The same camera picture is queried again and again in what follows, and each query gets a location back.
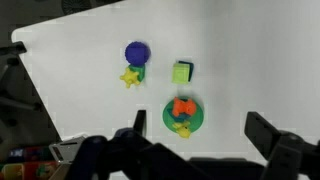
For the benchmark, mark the green bowl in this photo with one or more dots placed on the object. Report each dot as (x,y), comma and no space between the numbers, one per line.
(200,116)

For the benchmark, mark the cardboard box of snacks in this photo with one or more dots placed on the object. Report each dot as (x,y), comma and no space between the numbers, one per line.
(30,166)

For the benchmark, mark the yellow duck toy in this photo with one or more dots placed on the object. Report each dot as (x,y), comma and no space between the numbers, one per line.
(183,130)

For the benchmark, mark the orange toy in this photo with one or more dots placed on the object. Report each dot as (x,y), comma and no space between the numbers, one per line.
(183,106)

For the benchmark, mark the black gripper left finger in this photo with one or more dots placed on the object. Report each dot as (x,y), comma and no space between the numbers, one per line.
(140,121)

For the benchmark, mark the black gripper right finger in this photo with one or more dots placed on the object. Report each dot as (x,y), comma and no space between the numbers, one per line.
(263,133)

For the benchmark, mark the lime green cube block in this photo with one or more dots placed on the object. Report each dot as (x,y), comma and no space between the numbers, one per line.
(180,73)

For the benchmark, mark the yellow star toy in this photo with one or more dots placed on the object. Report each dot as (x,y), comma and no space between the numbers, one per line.
(130,77)

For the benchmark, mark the dark teal cube block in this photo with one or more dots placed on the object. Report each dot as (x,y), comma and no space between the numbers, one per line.
(192,70)

